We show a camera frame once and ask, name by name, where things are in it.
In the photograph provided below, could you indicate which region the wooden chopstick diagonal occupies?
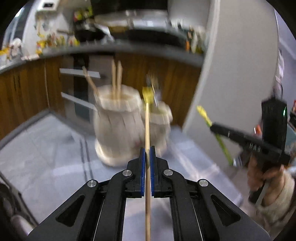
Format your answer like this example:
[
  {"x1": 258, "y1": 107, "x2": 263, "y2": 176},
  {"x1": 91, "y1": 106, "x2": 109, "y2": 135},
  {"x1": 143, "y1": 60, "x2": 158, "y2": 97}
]
[{"x1": 145, "y1": 103, "x2": 151, "y2": 241}]

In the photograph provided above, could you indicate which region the yellow green plastic spoon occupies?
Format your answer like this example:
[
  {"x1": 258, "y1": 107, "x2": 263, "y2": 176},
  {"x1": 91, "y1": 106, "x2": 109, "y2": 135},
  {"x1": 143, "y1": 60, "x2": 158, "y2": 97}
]
[
  {"x1": 196, "y1": 105, "x2": 234, "y2": 166},
  {"x1": 142, "y1": 86, "x2": 154, "y2": 104}
]

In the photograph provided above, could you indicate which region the gold fork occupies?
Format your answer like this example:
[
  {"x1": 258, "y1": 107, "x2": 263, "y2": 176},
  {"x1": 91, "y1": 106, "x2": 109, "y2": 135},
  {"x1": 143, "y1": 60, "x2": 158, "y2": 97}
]
[{"x1": 146, "y1": 73, "x2": 160, "y2": 108}]

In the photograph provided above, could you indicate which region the wooden chopstick pair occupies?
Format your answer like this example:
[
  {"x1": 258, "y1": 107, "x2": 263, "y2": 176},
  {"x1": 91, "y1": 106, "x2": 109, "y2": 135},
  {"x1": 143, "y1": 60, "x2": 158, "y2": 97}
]
[{"x1": 116, "y1": 61, "x2": 122, "y2": 99}]

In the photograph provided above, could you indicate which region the right forearm fuzzy sleeve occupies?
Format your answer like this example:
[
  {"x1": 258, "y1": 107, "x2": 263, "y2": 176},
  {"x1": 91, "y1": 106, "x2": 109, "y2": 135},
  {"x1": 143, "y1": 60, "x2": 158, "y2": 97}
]
[{"x1": 253, "y1": 170, "x2": 295, "y2": 240}]

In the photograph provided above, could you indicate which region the wooden kitchen cabinet with counter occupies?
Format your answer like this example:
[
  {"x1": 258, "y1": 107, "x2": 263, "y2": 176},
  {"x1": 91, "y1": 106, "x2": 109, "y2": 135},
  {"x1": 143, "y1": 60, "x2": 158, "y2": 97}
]
[{"x1": 1, "y1": 43, "x2": 204, "y2": 138}]

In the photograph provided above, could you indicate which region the right hand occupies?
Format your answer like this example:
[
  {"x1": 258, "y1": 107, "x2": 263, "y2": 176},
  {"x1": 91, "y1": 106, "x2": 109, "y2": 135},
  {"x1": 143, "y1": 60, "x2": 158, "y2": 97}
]
[{"x1": 247, "y1": 156, "x2": 285, "y2": 206}]

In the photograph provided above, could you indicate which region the white floral ceramic utensil holder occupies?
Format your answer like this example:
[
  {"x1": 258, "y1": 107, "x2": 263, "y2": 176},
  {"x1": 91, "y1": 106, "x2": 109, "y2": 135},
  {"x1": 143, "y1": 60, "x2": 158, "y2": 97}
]
[{"x1": 93, "y1": 85, "x2": 173, "y2": 167}]

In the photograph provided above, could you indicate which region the white refrigerator door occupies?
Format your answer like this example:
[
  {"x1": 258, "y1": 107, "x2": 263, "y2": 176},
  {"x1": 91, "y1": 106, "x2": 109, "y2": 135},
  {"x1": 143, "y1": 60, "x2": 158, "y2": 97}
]
[{"x1": 183, "y1": 1, "x2": 278, "y2": 169}]

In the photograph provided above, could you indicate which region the built-in oven with handles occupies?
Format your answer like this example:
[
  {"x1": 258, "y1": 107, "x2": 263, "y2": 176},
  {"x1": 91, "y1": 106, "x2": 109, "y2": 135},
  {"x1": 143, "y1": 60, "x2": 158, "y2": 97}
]
[{"x1": 59, "y1": 53, "x2": 113, "y2": 133}]

